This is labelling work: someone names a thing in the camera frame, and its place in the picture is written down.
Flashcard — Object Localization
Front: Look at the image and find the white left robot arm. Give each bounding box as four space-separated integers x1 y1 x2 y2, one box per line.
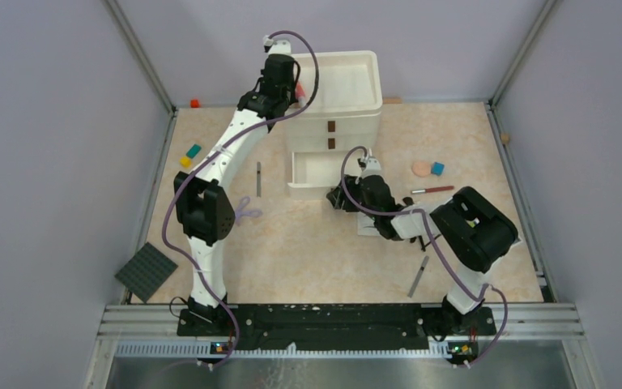
173 53 300 335

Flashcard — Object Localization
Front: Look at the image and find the pink spray bottle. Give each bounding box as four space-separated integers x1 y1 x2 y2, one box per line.
295 81 308 108

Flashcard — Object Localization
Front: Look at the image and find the dark grey building baseplate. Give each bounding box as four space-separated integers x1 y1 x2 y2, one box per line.
114 242 178 303

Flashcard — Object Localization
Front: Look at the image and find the round peach makeup puff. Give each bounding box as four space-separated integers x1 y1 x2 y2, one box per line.
411 160 432 177

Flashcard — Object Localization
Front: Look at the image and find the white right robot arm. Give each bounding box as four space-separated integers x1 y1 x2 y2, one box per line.
326 175 519 334

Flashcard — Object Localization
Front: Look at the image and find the wooden block behind table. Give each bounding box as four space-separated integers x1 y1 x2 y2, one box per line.
382 97 403 105

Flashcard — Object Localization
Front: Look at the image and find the white drawer organizer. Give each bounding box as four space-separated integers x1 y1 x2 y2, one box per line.
283 50 383 200

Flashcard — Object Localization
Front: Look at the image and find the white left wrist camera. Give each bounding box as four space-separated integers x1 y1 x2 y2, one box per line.
262 36 292 56

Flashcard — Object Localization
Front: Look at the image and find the teal toy block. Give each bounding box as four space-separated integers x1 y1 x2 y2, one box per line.
185 143 202 159

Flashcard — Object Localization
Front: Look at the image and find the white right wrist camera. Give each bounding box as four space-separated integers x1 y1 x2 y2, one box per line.
357 153 382 179

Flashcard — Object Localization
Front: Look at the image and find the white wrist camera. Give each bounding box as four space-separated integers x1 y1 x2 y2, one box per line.
262 36 292 56
357 153 382 179

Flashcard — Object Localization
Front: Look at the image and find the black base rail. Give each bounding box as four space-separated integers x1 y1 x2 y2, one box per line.
177 303 497 351

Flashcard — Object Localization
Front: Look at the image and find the yellow toy block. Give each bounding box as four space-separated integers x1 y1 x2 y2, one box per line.
180 156 192 169

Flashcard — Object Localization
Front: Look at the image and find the blue toy cube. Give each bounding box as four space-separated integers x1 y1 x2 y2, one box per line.
431 162 445 177

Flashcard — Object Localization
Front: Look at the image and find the eyebrow stencil sheet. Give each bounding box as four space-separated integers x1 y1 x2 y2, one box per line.
356 213 381 237

